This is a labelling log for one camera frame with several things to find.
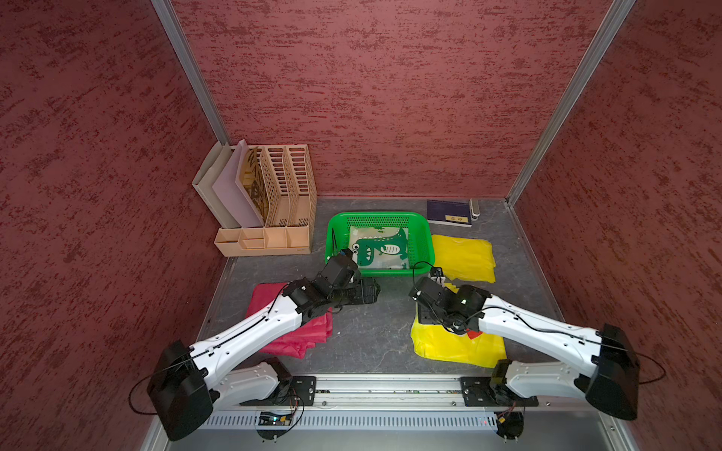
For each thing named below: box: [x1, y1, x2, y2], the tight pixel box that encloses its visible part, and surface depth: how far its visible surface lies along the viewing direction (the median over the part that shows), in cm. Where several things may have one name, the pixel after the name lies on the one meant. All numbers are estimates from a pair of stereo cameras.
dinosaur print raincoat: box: [348, 225, 410, 270], surface depth 99 cm
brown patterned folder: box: [240, 146, 270, 225], surface depth 102 cm
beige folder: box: [191, 139, 241, 230], surface depth 91 cm
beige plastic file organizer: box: [213, 143, 318, 258], surface depth 104 cm
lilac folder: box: [212, 139, 266, 229], surface depth 92 cm
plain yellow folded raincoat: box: [432, 234, 497, 294], surface depth 105 cm
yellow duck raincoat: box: [410, 305, 507, 369], surface depth 82 cm
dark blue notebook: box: [426, 199, 472, 229], surface depth 117 cm
